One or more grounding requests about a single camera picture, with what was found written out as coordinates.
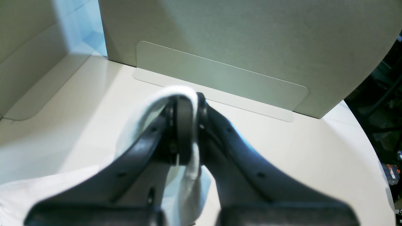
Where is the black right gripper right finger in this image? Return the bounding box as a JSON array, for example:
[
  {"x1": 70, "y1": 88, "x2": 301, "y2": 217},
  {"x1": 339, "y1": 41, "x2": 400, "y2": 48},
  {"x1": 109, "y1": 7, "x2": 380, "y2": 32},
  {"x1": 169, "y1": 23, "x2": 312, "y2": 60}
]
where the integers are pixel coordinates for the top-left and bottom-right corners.
[{"x1": 197, "y1": 93, "x2": 360, "y2": 226}]

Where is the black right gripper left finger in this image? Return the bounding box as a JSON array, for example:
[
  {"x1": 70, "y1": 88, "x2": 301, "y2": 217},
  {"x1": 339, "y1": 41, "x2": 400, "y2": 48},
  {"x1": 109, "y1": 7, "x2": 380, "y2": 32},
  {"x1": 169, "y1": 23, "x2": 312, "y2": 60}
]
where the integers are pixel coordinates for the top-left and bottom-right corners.
[{"x1": 24, "y1": 95, "x2": 195, "y2": 226}]

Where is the white t-shirt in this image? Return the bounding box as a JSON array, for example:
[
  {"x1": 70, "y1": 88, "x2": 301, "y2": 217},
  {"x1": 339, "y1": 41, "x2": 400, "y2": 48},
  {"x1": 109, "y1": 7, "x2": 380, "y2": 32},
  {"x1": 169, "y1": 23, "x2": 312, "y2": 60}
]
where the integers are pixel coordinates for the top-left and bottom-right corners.
[{"x1": 0, "y1": 85, "x2": 212, "y2": 226}]

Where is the beige cardboard front panel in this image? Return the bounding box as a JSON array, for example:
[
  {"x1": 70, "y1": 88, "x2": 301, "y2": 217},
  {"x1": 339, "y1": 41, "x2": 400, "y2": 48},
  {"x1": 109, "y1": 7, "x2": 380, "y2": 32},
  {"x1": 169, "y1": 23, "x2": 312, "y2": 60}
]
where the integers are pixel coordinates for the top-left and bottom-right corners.
[{"x1": 99, "y1": 0, "x2": 402, "y2": 121}]

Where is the beige cardboard side panel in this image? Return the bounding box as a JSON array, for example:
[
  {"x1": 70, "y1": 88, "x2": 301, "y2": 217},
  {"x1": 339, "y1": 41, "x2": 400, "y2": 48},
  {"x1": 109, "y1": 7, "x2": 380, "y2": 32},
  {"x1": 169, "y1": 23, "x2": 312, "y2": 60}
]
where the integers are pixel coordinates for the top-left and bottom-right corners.
[{"x1": 0, "y1": 0, "x2": 107, "y2": 121}]

